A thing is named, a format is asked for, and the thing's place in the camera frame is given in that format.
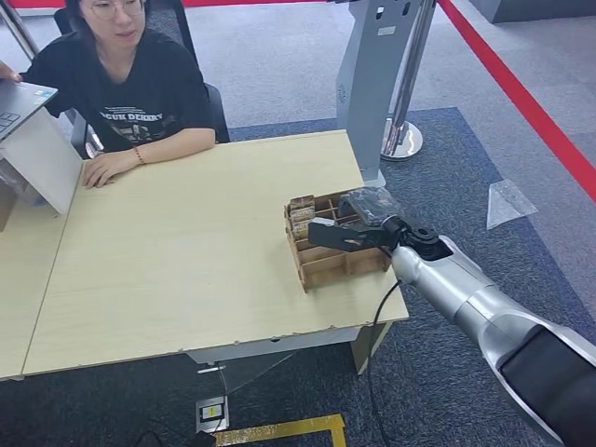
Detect person's left hand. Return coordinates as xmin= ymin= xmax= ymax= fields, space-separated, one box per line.
xmin=81 ymin=149 xmax=140 ymax=190

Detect person's right hand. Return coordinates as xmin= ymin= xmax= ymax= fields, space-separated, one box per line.
xmin=0 ymin=60 xmax=23 ymax=84

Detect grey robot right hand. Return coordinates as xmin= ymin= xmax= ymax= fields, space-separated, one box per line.
xmin=307 ymin=186 xmax=407 ymax=253

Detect wooden compartment card box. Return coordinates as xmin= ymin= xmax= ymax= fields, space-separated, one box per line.
xmin=284 ymin=186 xmax=393 ymax=292

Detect person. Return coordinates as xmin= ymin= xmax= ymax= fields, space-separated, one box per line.
xmin=0 ymin=0 xmax=217 ymax=190

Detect person's glasses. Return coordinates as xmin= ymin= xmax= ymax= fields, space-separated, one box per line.
xmin=89 ymin=0 xmax=143 ymax=21

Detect grey laptop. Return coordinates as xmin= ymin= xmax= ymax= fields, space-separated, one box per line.
xmin=0 ymin=80 xmax=59 ymax=144

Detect grey metal pole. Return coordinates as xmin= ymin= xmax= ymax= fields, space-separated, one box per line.
xmin=0 ymin=0 xmax=41 ymax=63

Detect black office chair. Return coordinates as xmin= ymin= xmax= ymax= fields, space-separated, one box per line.
xmin=54 ymin=0 xmax=231 ymax=158

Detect grey kiosk stand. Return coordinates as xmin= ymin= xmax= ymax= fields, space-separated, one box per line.
xmin=336 ymin=0 xmax=437 ymax=188

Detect clear plastic bag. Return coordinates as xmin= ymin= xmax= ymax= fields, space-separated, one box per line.
xmin=487 ymin=179 xmax=539 ymax=231

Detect yellow floor tape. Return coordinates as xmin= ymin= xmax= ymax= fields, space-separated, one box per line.
xmin=214 ymin=414 xmax=348 ymax=447

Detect red barrier belt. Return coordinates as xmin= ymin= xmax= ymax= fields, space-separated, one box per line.
xmin=437 ymin=0 xmax=596 ymax=205
xmin=6 ymin=0 xmax=327 ymax=9

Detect metal floor socket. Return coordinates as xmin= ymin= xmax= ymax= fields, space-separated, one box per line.
xmin=195 ymin=396 xmax=230 ymax=436

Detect grey platform base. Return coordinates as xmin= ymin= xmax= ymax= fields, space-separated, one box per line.
xmin=468 ymin=0 xmax=596 ymax=25

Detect chrome stanchion post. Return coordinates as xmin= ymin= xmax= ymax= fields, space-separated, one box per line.
xmin=380 ymin=0 xmax=437 ymax=162

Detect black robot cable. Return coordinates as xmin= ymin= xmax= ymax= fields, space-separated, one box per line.
xmin=365 ymin=278 xmax=404 ymax=447

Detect grey desk frame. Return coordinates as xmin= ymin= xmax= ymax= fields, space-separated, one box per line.
xmin=186 ymin=320 xmax=393 ymax=375

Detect black floor cable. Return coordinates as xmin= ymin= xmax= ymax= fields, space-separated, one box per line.
xmin=134 ymin=426 xmax=222 ymax=447

